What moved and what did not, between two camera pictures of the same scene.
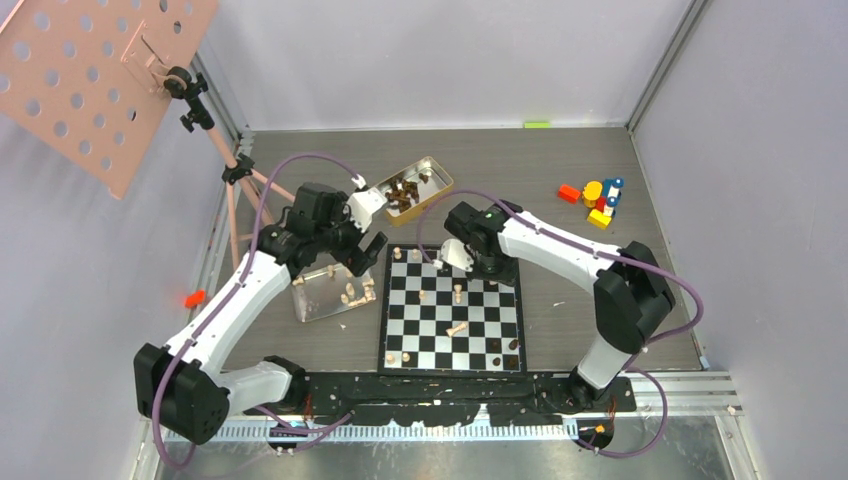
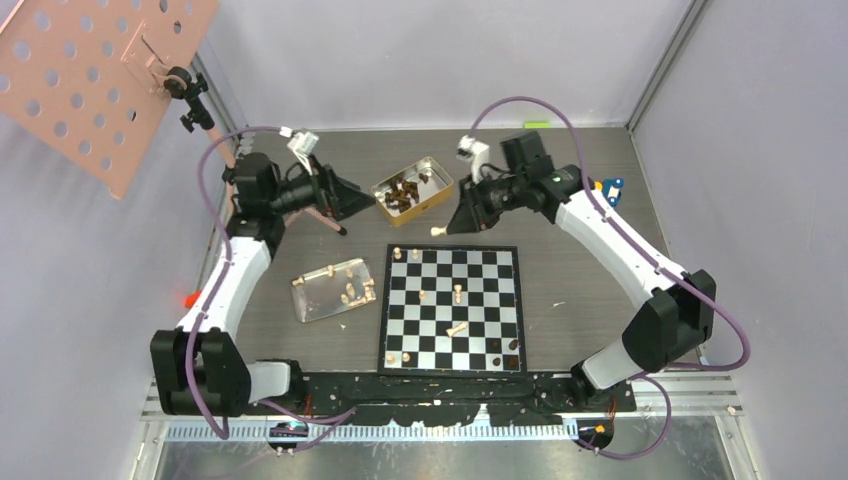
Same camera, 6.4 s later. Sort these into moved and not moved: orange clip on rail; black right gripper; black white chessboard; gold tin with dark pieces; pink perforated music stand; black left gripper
Moved: black left gripper; black right gripper
Not moved: orange clip on rail; gold tin with dark pieces; pink perforated music stand; black white chessboard
